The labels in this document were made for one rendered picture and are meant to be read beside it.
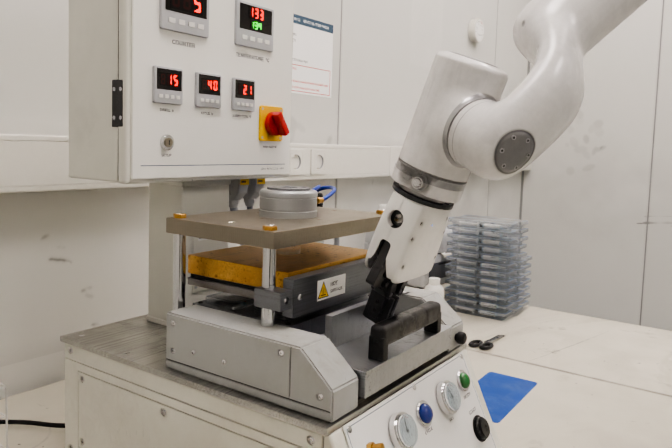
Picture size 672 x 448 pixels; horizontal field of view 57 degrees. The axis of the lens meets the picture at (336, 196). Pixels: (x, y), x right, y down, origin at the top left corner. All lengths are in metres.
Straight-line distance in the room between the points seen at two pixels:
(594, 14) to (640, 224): 2.51
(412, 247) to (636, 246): 2.58
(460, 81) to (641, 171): 2.57
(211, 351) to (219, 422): 0.08
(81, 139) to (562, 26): 0.62
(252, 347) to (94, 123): 0.37
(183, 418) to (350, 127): 1.30
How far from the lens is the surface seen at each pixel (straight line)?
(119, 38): 0.85
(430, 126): 0.69
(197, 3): 0.91
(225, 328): 0.73
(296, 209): 0.81
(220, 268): 0.80
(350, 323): 0.77
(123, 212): 1.35
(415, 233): 0.70
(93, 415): 0.95
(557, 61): 0.67
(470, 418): 0.90
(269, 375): 0.70
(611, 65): 3.27
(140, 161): 0.84
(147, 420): 0.86
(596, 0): 0.76
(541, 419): 1.19
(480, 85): 0.68
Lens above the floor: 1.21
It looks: 5 degrees down
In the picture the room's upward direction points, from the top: 2 degrees clockwise
